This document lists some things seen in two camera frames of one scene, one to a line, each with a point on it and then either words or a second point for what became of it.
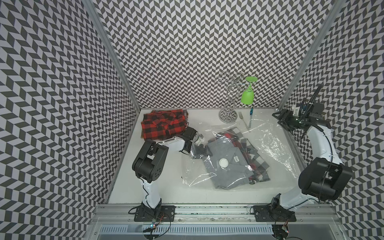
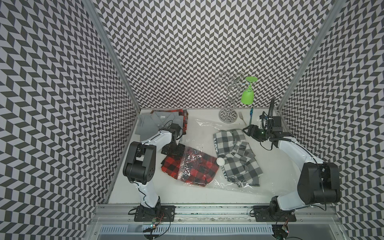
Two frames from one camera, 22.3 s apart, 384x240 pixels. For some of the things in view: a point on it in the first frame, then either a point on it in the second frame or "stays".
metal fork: [241, 117] stays
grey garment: [227, 166] to [148, 124]
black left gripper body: [188, 150] to [173, 149]
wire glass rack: [229, 114] stays
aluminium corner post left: [91, 5] stays
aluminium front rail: [112, 214] stays
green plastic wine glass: [247, 95] stays
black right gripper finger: [281, 114] to [252, 130]
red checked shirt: [257, 165] to [192, 166]
